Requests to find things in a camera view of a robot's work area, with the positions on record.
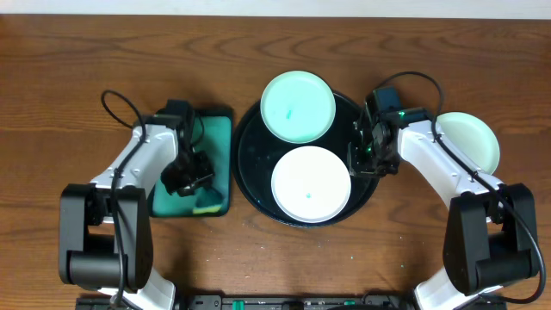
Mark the green scrubbing sponge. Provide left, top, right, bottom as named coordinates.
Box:
left=192, top=188, right=226, bottom=216

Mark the white plate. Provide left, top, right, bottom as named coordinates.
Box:
left=270, top=146, right=352, bottom=224

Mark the mint plate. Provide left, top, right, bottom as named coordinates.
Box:
left=260, top=71, right=337, bottom=144
left=437, top=112, right=500, bottom=175

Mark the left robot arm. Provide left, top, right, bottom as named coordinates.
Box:
left=59, top=100, right=214, bottom=310

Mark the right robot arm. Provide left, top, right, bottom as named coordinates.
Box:
left=347, top=87, right=546, bottom=309

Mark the black rectangular tray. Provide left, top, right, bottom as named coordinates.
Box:
left=146, top=107, right=234, bottom=219

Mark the black round tray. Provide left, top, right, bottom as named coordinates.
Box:
left=231, top=91, right=379, bottom=227

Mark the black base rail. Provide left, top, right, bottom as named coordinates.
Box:
left=74, top=294, right=507, bottom=310

